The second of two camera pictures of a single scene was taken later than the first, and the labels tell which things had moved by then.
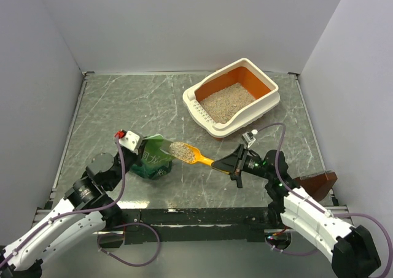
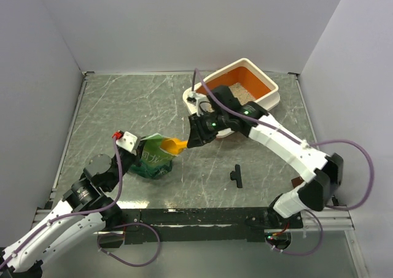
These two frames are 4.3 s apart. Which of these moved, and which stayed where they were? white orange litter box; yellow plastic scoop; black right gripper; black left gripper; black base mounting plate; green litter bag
Moved: yellow plastic scoop; black right gripper
Stayed: green litter bag; white orange litter box; black base mounting plate; black left gripper
